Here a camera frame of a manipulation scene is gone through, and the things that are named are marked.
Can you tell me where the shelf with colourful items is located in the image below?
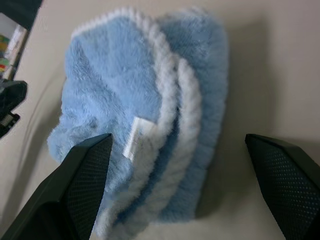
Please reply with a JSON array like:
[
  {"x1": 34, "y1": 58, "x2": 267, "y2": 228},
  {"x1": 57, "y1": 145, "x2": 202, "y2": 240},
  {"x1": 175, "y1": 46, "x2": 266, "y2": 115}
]
[{"x1": 0, "y1": 12, "x2": 29, "y2": 81}]

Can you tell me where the light blue microfibre cloth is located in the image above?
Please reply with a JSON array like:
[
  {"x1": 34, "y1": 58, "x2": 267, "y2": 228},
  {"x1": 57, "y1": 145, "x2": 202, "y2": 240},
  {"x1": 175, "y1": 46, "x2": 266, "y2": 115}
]
[{"x1": 47, "y1": 6, "x2": 230, "y2": 238}]

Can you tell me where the dark panel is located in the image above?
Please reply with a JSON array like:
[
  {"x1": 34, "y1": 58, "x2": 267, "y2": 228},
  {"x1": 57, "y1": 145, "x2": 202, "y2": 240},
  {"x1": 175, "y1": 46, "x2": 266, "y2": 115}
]
[{"x1": 0, "y1": 0, "x2": 44, "y2": 32}]

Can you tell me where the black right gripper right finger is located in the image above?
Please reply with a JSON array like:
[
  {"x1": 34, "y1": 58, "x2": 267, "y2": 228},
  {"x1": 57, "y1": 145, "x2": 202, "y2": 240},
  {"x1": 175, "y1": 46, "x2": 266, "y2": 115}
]
[{"x1": 244, "y1": 133, "x2": 320, "y2": 240}]

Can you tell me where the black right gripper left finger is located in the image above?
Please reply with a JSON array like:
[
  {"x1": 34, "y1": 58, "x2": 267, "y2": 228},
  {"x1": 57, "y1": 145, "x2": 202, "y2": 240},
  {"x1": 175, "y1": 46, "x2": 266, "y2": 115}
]
[{"x1": 0, "y1": 133, "x2": 113, "y2": 240}]

